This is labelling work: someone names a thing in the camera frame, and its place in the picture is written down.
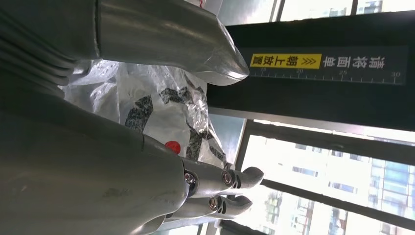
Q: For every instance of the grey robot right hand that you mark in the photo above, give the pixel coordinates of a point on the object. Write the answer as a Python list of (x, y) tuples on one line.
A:
[(81, 181)]

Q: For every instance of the black inbound scanner machine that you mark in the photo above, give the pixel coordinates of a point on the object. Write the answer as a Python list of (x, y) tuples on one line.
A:
[(291, 103)]

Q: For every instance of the black yellow instruction label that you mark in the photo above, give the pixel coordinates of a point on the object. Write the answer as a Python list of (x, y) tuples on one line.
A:
[(356, 65)]

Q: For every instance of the dark window frame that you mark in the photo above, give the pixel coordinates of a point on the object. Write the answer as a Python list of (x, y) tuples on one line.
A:
[(324, 142)]

